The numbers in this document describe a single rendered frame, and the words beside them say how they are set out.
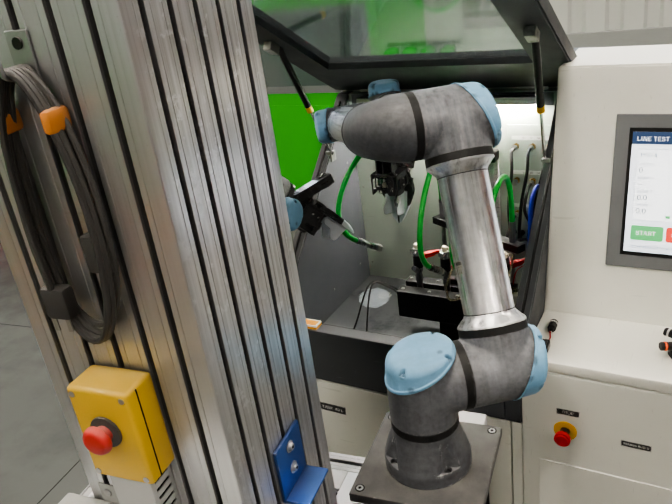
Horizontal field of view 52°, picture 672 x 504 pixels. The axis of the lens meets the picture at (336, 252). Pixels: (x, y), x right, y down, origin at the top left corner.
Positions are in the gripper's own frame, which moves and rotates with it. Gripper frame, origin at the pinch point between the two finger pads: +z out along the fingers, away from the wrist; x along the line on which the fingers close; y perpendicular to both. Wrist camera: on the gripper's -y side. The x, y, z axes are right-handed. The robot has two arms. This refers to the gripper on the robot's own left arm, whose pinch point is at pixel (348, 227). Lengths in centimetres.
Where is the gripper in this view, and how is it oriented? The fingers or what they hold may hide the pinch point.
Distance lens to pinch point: 179.1
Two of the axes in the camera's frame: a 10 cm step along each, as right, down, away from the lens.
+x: 4.0, 1.2, -9.1
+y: -4.9, 8.7, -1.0
